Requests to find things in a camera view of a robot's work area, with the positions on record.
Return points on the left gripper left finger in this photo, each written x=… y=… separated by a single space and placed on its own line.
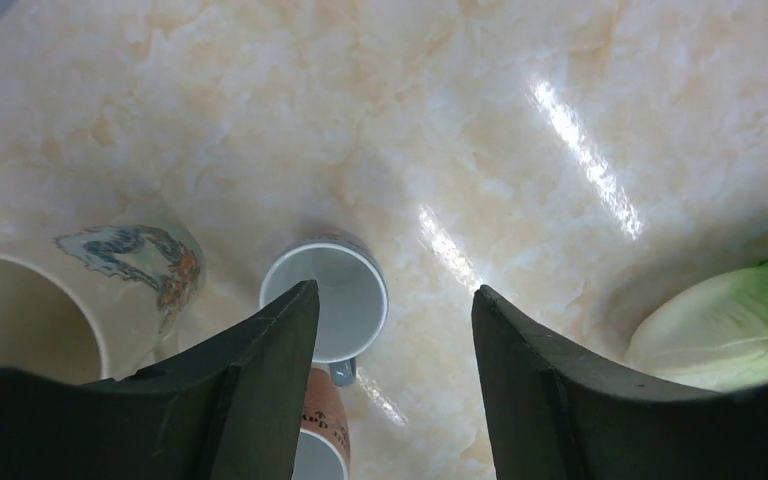
x=228 y=408

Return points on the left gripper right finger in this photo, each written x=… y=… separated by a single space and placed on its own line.
x=557 y=410

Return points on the terracotta pink mug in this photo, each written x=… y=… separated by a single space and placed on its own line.
x=323 y=449

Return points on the blue grey mug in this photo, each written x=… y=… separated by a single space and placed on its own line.
x=353 y=297

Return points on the cream tall mug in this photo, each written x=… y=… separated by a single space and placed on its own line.
x=96 y=303

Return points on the green lettuce head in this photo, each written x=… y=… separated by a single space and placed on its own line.
x=712 y=336

